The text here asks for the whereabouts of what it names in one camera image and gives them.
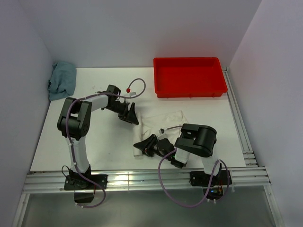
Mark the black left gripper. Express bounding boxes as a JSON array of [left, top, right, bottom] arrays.
[[107, 101, 139, 125]]

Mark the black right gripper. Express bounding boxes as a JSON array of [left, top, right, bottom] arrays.
[[134, 133, 172, 161]]

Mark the white t shirt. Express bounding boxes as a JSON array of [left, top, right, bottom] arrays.
[[133, 111, 188, 144]]

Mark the red plastic bin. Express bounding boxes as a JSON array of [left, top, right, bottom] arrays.
[[153, 57, 228, 98]]

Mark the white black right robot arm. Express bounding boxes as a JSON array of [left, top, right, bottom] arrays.
[[134, 123, 222, 184]]

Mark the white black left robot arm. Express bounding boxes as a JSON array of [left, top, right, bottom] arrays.
[[57, 85, 139, 189]]

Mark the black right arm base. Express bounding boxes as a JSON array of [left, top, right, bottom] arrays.
[[189, 171, 232, 200]]

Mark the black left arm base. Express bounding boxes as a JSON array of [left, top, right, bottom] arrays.
[[61, 166, 108, 204]]

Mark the teal folded cloth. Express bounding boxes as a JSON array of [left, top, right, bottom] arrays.
[[48, 61, 77, 101]]

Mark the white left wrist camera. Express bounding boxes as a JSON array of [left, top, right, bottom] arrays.
[[125, 87, 137, 97]]

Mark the aluminium rail frame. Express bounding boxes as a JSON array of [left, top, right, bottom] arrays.
[[13, 67, 285, 227]]

